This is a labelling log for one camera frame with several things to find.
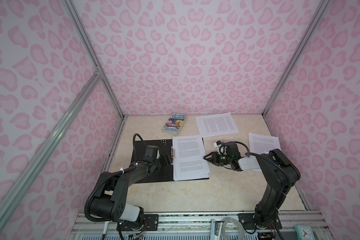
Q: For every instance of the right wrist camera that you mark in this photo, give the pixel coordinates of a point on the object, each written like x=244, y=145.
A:
x=220, y=146

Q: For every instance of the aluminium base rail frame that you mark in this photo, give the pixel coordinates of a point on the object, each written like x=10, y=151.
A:
x=203, y=226

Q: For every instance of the printed sheet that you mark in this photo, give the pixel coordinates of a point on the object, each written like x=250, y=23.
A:
x=216, y=125
x=261, y=144
x=188, y=163

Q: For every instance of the teal alarm clock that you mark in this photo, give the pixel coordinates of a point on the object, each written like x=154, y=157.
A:
x=304, y=232

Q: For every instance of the clear tube coil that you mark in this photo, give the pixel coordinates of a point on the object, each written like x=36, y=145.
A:
x=232, y=225

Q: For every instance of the black A4 clip folder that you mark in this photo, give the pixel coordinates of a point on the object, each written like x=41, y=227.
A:
x=166, y=173

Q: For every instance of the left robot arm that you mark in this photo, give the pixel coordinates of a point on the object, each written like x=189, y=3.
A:
x=108, y=200

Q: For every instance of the black white marker pen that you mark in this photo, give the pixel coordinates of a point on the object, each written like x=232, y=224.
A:
x=105, y=228

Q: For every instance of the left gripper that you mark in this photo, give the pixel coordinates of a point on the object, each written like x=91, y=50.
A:
x=167, y=159

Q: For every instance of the colourful paperback book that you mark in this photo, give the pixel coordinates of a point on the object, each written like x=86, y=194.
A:
x=174, y=123

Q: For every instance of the metal folder clip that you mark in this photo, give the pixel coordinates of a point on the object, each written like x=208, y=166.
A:
x=172, y=152

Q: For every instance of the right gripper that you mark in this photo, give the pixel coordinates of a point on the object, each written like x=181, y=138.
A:
x=214, y=160

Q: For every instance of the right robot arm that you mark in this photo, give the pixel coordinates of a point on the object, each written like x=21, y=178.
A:
x=280, y=174

